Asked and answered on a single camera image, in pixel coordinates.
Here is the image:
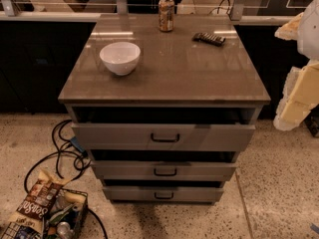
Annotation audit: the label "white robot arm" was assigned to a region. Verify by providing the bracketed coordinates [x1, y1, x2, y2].
[273, 0, 319, 130]

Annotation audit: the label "silver can in basket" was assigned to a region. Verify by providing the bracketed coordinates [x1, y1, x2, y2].
[57, 222, 73, 239]

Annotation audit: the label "black floor cables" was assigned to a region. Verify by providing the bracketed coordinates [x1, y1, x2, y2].
[23, 119, 109, 239]

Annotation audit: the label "orange soda can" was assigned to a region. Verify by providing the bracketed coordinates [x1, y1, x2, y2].
[159, 0, 174, 32]

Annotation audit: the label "grey drawer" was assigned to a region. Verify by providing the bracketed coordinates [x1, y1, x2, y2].
[92, 160, 236, 181]
[103, 186, 223, 203]
[72, 123, 255, 151]

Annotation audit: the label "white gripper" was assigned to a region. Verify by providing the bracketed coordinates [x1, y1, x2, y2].
[274, 12, 319, 109]

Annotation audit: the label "grey drawer cabinet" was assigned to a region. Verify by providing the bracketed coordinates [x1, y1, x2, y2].
[59, 14, 270, 189]

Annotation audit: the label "blue power plug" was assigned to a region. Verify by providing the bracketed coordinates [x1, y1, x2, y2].
[70, 136, 86, 153]

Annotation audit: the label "black remote control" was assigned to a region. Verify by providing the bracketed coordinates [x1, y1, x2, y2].
[192, 33, 225, 47]

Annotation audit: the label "white ceramic bowl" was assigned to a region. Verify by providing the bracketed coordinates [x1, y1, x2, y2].
[100, 42, 141, 76]

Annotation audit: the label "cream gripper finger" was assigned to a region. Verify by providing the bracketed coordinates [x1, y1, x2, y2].
[273, 67, 311, 131]

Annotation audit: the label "brown chip bag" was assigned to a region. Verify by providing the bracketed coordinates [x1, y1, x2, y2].
[9, 169, 70, 234]

